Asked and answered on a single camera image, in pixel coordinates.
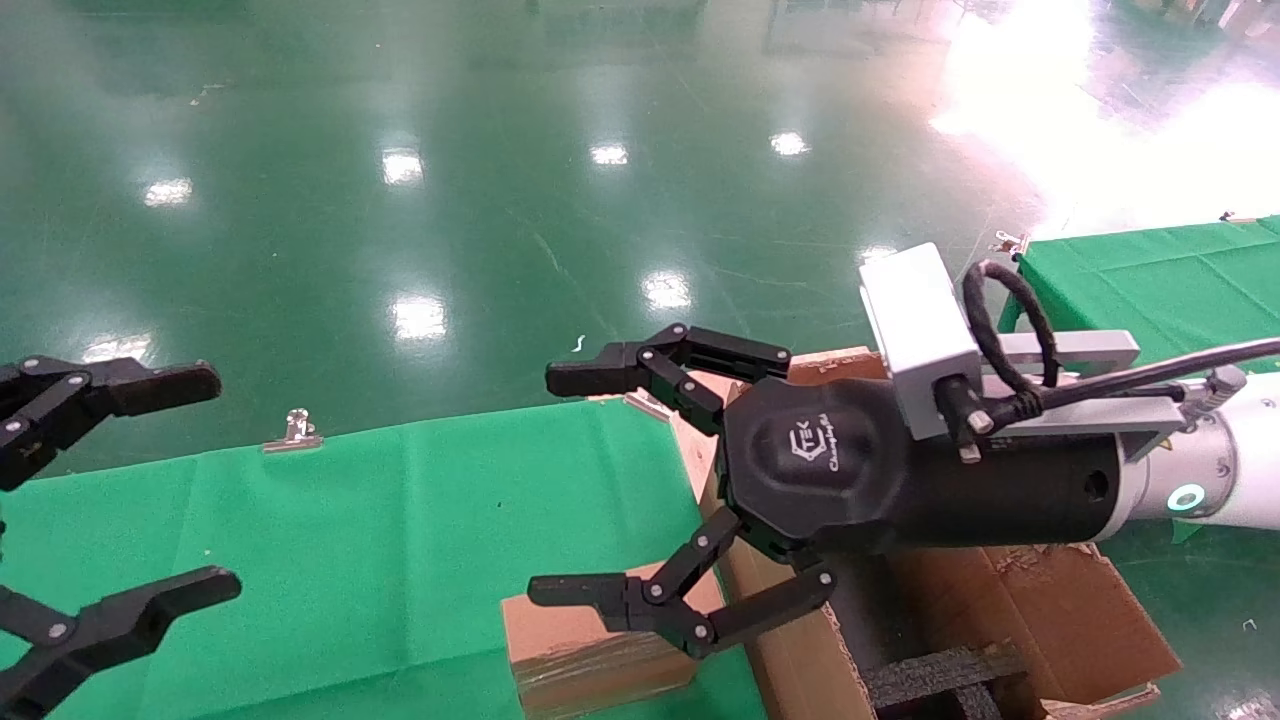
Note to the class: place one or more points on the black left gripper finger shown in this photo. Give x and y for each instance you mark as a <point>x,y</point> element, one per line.
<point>150,605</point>
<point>150,387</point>

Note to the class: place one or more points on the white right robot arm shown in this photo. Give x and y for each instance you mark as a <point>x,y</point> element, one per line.
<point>1240,450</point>

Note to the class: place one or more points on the green work table cloth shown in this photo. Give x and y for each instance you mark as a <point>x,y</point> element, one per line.
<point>400,530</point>

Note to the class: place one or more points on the silver camera mount bracket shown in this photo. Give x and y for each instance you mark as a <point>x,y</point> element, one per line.
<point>1080,350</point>

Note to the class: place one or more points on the large open cardboard carton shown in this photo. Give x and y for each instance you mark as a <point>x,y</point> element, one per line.
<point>1060,610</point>

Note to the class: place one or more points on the small brown cardboard box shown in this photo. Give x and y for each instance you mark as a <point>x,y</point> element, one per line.
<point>570,650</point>

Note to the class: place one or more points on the black foam insert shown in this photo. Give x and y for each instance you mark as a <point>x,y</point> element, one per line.
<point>930,675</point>

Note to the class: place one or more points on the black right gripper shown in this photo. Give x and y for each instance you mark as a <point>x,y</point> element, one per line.
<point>830,470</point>

